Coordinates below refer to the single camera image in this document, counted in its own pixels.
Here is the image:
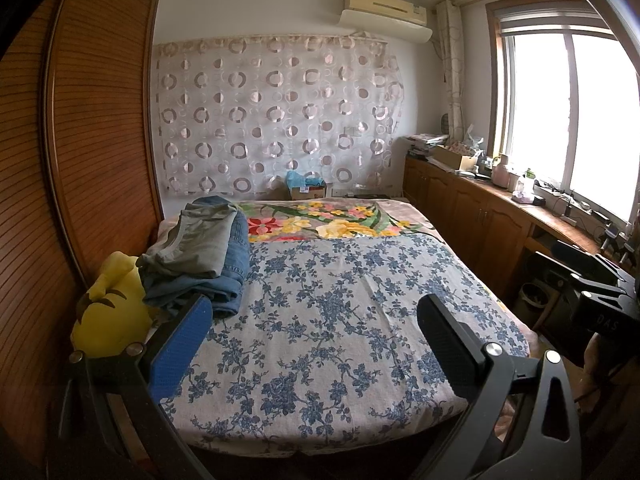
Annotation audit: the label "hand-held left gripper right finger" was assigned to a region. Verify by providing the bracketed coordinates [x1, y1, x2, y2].
[416, 293, 583, 480]

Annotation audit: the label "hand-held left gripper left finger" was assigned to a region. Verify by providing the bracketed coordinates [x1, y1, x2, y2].
[57, 294, 213, 480]

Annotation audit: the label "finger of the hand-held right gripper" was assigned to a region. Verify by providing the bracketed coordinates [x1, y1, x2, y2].
[529, 251, 588, 291]
[554, 239, 623, 273]

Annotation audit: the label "grey pants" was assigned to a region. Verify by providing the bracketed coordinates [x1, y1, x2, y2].
[137, 207, 240, 281]

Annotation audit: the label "person's right hand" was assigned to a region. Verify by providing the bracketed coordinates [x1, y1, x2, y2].
[582, 332, 640, 386]

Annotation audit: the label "waste bin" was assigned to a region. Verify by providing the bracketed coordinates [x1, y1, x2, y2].
[520, 282, 556, 331]

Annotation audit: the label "blue floral blanket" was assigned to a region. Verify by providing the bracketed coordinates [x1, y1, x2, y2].
[162, 237, 531, 451]

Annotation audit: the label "blue jeans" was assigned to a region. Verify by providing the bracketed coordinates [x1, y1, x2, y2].
[142, 196, 250, 318]

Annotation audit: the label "pink jug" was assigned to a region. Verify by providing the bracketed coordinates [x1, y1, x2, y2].
[491, 154, 511, 188]

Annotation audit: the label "wooden cabinet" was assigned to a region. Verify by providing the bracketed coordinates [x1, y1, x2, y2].
[402, 152, 640, 341]

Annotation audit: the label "open cardboard box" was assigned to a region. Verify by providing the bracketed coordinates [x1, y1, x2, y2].
[432, 144, 478, 171]

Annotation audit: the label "window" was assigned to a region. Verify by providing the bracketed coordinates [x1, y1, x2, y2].
[485, 0, 640, 231]

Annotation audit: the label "bed with flowered sheet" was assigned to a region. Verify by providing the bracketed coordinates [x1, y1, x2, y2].
[157, 199, 533, 361]

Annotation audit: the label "pile of papers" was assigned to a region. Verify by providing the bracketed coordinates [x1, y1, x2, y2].
[406, 132, 451, 157]

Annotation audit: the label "patterned window curtain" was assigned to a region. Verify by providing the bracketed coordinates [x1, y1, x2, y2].
[434, 0, 468, 143]

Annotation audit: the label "wooden wardrobe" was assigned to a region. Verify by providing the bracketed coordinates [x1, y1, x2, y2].
[0, 0, 166, 461]

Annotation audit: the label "beige air conditioner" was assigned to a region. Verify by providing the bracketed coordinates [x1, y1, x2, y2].
[344, 0, 427, 26]

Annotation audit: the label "circle-patterned wall curtain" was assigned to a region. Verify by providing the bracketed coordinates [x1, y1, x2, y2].
[152, 34, 406, 196]

